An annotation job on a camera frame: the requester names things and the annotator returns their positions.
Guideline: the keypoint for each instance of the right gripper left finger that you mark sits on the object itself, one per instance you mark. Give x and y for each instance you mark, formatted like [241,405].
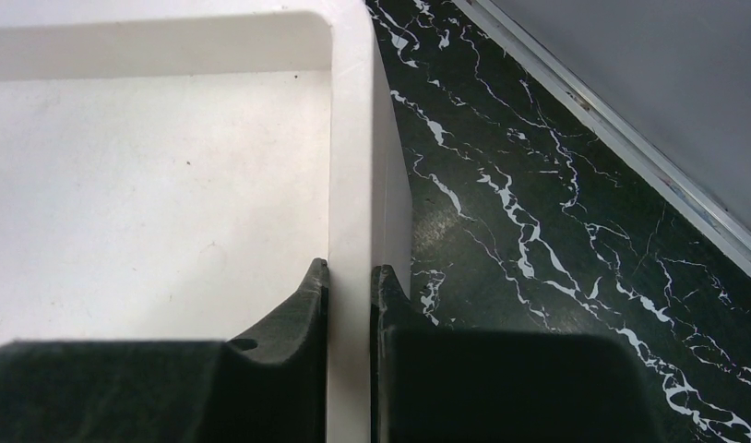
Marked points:
[267,384]

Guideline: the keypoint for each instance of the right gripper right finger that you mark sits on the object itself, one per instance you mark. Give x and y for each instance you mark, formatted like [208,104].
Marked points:
[436,384]

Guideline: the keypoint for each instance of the white drawer organizer box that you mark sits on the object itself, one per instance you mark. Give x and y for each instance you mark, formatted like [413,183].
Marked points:
[168,169]

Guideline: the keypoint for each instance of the aluminium rail frame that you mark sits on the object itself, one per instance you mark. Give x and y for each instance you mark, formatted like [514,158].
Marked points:
[733,239]

